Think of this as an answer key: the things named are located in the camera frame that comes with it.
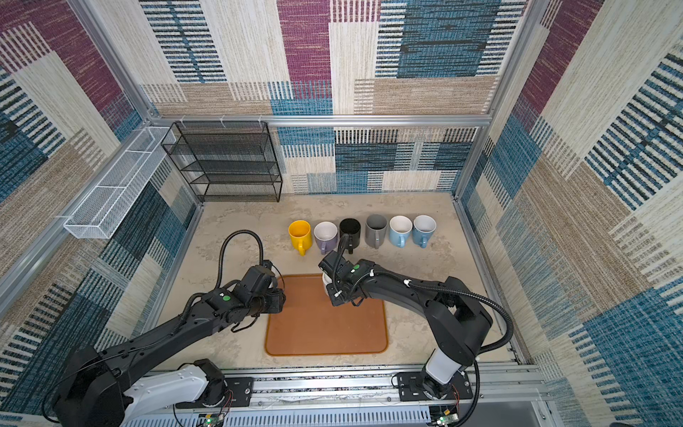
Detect purple mug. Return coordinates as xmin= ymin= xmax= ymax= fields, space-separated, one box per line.
xmin=313 ymin=221 xmax=339 ymax=255

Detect black mug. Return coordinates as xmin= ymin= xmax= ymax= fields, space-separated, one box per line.
xmin=340 ymin=218 xmax=361 ymax=254

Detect grey mug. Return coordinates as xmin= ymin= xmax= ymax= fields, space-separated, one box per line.
xmin=365 ymin=213 xmax=388 ymax=249

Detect yellow mug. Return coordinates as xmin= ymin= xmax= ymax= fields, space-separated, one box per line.
xmin=288 ymin=220 xmax=312 ymax=256

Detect light blue mug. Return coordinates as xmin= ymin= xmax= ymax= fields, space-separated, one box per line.
xmin=389 ymin=215 xmax=413 ymax=248

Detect white mug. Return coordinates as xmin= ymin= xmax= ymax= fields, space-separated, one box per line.
xmin=322 ymin=272 xmax=334 ymax=294

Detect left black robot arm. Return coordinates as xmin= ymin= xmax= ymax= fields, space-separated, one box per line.
xmin=40 ymin=257 xmax=286 ymax=426

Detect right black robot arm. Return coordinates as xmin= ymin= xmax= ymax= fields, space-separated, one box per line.
xmin=318 ymin=251 xmax=514 ymax=400

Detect brown plastic tray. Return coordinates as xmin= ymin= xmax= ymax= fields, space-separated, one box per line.
xmin=264 ymin=274 xmax=389 ymax=357

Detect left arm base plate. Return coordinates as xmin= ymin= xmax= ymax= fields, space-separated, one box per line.
xmin=175 ymin=377 xmax=254 ymax=410

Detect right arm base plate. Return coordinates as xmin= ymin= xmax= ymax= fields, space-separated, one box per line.
xmin=391 ymin=371 xmax=474 ymax=401

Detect black wire shelf rack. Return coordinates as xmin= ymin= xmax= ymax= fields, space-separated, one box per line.
xmin=161 ymin=121 xmax=283 ymax=203

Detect white wire mesh basket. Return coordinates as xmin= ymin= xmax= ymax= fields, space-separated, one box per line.
xmin=64 ymin=126 xmax=168 ymax=239

